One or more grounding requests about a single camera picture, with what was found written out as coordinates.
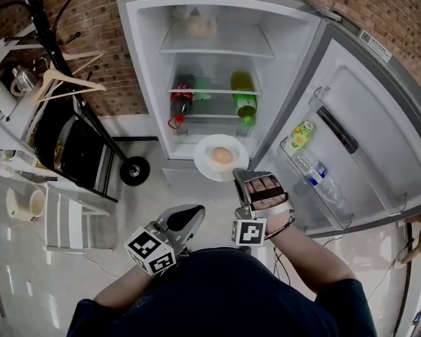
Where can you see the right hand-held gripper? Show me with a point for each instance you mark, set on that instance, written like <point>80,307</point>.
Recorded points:
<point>249,232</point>

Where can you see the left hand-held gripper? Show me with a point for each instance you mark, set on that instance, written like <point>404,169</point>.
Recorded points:
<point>149,251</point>

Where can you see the brown egg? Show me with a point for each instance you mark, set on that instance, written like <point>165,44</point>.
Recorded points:
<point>221,156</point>

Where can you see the white plate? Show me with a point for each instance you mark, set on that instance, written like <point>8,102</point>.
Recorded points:
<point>204,167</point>

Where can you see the grey fridge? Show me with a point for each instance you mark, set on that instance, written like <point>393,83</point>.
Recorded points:
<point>144,83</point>

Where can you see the person's right forearm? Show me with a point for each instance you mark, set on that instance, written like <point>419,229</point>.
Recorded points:
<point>312,258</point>

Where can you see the person's left forearm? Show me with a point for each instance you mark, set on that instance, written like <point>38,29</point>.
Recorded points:
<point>123,286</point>

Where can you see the person's right hand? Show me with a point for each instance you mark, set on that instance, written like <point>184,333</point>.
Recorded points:
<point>266,190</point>

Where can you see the yellow green patterned bottle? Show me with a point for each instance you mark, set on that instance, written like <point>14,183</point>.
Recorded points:
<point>300,135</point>

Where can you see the green drink bottle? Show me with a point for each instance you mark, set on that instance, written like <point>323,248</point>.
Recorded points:
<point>245,100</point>

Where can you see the clear water bottle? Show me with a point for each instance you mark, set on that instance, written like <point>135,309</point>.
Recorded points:
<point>319,177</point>

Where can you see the person's dark blue shirt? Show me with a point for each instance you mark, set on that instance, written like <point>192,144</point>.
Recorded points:
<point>224,293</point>

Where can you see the dark cola bottle red cap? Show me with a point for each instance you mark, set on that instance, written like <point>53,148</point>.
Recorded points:
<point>181,100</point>

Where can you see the white slatted stool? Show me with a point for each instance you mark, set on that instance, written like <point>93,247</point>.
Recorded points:
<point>65,219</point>

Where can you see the black folding chair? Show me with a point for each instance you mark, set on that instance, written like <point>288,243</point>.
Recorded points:
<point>80,153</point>

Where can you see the beige food bundle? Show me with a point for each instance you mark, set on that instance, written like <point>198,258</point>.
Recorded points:
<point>198,25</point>

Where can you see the cream mug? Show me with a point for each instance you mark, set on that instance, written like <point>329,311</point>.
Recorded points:
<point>19,204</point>

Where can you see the wooden clothes hanger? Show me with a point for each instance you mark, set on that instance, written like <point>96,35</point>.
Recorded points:
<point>86,59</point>
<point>68,81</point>

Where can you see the wooden furniture leg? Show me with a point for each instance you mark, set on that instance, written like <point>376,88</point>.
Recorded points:
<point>419,244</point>

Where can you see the black coat rack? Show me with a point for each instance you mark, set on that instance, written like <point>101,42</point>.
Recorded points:
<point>54,53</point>

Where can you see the silver kettle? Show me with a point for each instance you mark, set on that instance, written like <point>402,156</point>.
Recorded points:
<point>22,81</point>

